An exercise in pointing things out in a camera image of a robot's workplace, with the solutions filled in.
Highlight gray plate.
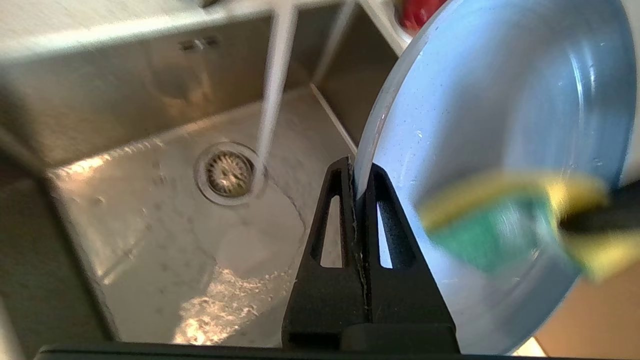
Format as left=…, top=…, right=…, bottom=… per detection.
left=354, top=0, right=638, bottom=356

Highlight yellow sponge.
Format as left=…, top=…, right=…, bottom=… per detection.
left=420, top=172, right=640, bottom=283

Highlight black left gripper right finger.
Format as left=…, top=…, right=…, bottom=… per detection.
left=340, top=164, right=458, bottom=351

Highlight metal sink drain strainer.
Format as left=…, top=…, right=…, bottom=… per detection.
left=194, top=141, right=268, bottom=207

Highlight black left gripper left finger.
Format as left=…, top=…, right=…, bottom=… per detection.
left=282, top=156, right=372, bottom=350

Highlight dark red apple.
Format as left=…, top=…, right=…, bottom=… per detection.
left=397, top=0, right=448, bottom=32

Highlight stainless steel sink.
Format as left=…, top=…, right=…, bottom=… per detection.
left=0, top=0, right=401, bottom=348

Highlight running water stream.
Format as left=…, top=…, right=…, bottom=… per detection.
left=252, top=0, right=299, bottom=193

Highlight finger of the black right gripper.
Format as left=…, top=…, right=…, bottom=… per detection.
left=559, top=180, right=640, bottom=238

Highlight small white fruit dish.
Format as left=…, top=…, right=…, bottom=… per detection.
left=360, top=0, right=416, bottom=57

